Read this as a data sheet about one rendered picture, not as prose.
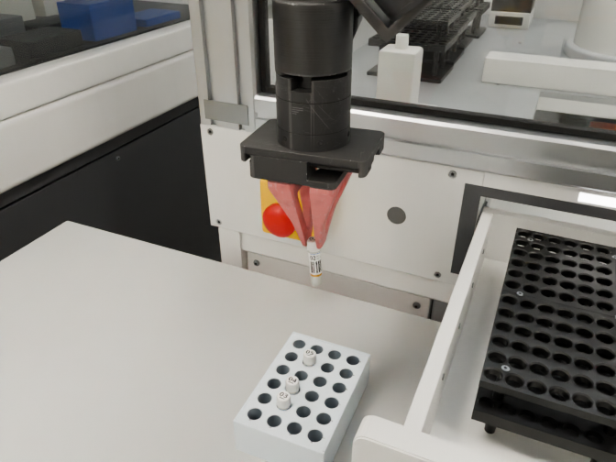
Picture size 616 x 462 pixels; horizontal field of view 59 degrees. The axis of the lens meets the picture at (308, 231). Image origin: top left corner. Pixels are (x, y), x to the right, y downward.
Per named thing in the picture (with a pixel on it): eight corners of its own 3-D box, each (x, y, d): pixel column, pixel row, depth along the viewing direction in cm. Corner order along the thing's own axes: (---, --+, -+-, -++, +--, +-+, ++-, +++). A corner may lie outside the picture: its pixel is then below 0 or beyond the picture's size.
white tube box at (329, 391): (323, 483, 46) (324, 454, 44) (236, 449, 49) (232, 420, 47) (368, 381, 56) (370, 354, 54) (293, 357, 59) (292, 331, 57)
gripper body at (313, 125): (270, 137, 48) (267, 52, 45) (384, 152, 45) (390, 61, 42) (238, 167, 43) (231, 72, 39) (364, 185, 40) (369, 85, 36)
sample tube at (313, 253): (321, 287, 50) (317, 243, 47) (308, 285, 50) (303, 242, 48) (324, 280, 51) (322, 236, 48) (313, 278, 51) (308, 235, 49)
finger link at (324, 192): (283, 218, 52) (280, 125, 48) (356, 230, 50) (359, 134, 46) (253, 256, 47) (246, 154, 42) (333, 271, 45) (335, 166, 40)
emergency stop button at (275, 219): (292, 244, 60) (291, 212, 58) (260, 236, 62) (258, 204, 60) (303, 230, 63) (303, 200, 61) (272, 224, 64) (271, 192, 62)
